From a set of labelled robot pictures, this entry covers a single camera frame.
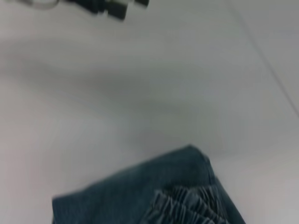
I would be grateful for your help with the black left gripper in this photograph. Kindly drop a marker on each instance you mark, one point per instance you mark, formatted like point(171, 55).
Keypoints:
point(86, 5)

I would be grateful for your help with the blue denim shorts basketball print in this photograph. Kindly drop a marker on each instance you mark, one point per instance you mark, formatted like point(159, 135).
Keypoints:
point(144, 193)

